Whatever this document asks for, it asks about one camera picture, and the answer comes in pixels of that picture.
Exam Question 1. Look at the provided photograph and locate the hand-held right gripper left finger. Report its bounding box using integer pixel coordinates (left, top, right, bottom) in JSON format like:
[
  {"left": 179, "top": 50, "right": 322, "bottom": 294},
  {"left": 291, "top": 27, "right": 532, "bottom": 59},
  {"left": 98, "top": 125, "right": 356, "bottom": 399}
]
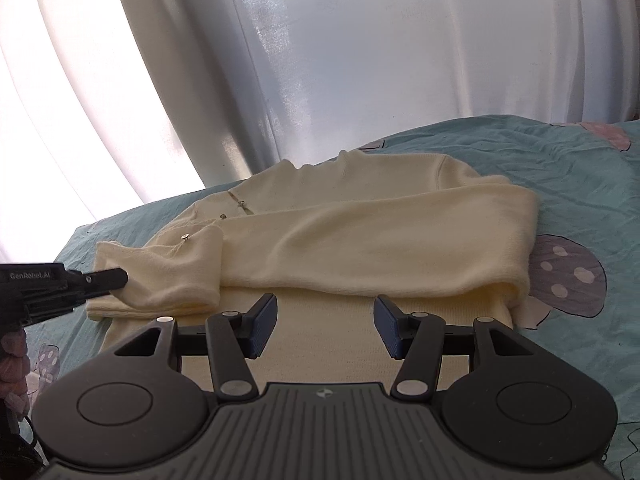
[{"left": 113, "top": 292, "right": 279, "bottom": 404}]

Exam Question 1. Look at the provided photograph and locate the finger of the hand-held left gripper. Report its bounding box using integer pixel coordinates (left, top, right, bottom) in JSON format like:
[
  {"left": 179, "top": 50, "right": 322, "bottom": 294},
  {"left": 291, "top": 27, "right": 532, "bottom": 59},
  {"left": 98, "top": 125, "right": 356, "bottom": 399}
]
[{"left": 75, "top": 267, "right": 130, "bottom": 306}]

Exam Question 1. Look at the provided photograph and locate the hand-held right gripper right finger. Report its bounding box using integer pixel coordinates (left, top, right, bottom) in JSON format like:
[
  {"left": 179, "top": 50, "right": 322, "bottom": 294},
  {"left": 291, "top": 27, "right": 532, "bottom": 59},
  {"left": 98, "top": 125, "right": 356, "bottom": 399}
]
[{"left": 373, "top": 294, "right": 539, "bottom": 404}]

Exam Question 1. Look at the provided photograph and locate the cream knit sweater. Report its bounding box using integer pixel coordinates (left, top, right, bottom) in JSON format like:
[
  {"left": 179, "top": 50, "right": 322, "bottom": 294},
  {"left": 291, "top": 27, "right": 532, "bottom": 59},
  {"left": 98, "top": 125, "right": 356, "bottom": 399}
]
[{"left": 86, "top": 149, "right": 540, "bottom": 386}]

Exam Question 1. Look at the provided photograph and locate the person's left hand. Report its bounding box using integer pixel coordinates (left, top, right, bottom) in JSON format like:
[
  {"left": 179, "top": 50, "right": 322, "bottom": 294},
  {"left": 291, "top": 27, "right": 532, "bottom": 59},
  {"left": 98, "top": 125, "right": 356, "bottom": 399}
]
[{"left": 0, "top": 331, "right": 28, "bottom": 413}]

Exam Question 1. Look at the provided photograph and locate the teal mushroom print bed sheet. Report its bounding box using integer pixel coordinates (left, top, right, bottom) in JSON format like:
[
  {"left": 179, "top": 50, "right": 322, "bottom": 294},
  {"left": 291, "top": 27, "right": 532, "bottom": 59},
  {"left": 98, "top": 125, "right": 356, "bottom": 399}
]
[{"left": 27, "top": 114, "right": 640, "bottom": 480}]

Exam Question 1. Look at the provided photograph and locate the white curtain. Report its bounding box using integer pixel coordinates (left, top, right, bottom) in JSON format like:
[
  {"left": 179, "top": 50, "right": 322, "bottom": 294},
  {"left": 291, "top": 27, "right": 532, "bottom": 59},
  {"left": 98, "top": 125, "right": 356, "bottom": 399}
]
[{"left": 0, "top": 0, "right": 640, "bottom": 235}]

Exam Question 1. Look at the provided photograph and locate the black cable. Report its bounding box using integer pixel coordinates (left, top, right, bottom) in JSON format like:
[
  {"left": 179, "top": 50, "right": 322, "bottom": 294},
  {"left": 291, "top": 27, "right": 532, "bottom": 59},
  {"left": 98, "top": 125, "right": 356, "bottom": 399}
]
[{"left": 0, "top": 394, "right": 48, "bottom": 468}]

